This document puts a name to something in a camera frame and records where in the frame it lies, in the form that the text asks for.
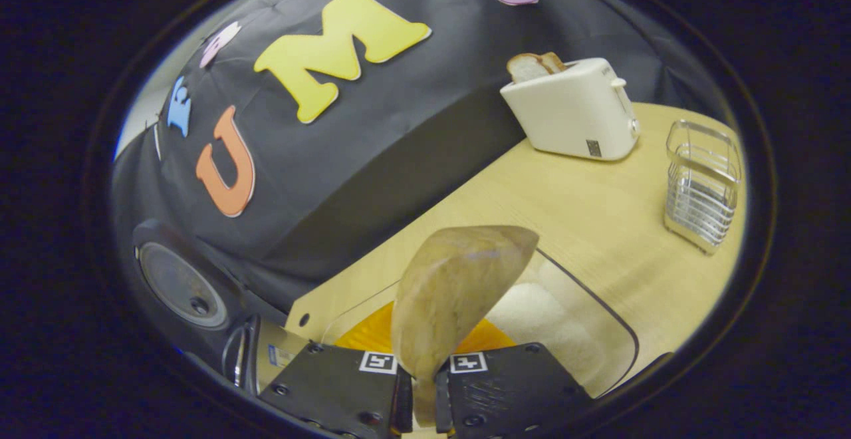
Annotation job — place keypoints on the bread slice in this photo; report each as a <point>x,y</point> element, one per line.
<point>526,68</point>
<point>555,62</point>

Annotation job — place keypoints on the white toaster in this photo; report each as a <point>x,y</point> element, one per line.
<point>572,113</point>

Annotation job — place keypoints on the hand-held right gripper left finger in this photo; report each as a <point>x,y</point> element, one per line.
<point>332,386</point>

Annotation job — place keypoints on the wooden spoon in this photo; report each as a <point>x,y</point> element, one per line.
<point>452,286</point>

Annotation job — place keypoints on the grey rice cooker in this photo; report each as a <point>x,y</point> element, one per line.
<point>179,286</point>

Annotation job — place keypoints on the black backdrop cloth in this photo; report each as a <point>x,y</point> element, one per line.
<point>399,126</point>

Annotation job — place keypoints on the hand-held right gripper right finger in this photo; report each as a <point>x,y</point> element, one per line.
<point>505,386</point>

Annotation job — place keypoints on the clear glass bowl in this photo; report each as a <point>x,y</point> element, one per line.
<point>618,352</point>

